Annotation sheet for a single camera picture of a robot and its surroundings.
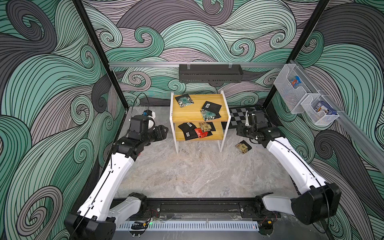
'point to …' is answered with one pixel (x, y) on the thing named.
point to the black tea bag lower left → (187, 126)
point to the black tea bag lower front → (190, 134)
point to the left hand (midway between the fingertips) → (164, 127)
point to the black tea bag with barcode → (213, 108)
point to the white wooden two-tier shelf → (198, 117)
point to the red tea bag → (200, 133)
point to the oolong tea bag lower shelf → (205, 126)
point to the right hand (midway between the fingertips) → (243, 128)
